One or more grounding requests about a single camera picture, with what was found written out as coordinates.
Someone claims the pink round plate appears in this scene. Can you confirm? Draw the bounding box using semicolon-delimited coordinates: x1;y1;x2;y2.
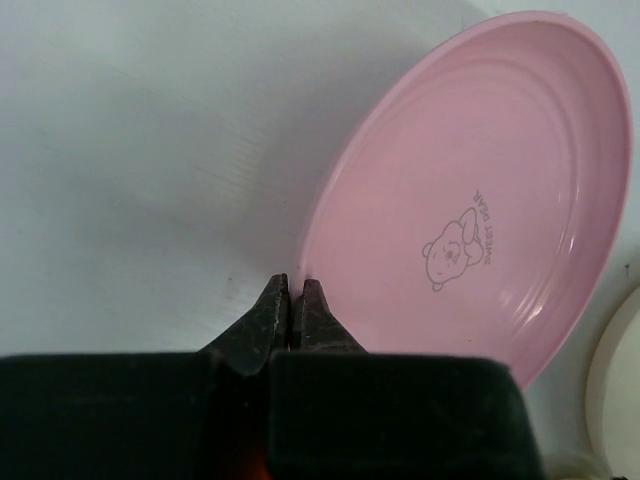
292;11;633;387

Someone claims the cream white round plate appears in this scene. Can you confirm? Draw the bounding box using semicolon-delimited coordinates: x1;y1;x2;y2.
585;291;639;479

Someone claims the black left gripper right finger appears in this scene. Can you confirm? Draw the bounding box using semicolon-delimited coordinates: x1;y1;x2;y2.
291;279;365;353

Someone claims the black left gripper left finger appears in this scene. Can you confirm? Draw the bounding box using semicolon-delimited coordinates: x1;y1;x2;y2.
201;273;290;376

